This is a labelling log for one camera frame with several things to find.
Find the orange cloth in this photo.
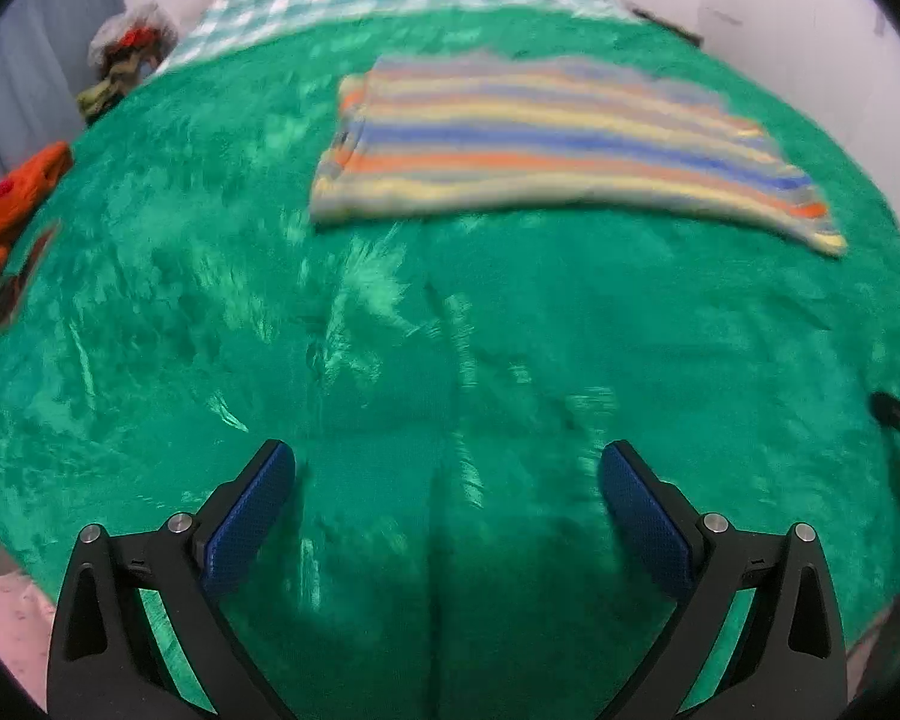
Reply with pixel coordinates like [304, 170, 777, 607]
[0, 141, 74, 301]

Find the grey-blue curtain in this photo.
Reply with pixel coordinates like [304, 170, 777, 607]
[0, 0, 125, 196]

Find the bag of clothes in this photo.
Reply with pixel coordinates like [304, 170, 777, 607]
[75, 1, 181, 125]

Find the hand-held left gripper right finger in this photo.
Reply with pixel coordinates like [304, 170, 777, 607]
[596, 441, 847, 720]

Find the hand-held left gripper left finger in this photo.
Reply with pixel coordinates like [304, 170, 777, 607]
[47, 440, 295, 720]

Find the striped small shirt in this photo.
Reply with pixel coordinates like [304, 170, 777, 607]
[309, 51, 848, 260]

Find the green fuzzy blanket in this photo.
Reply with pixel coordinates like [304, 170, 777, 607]
[0, 4, 900, 720]

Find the dark bed frame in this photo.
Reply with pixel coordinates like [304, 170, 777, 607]
[630, 6, 704, 46]

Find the green checked bed sheet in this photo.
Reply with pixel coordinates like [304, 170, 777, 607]
[154, 0, 638, 76]

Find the pink cloth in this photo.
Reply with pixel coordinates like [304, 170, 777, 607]
[0, 574, 57, 710]

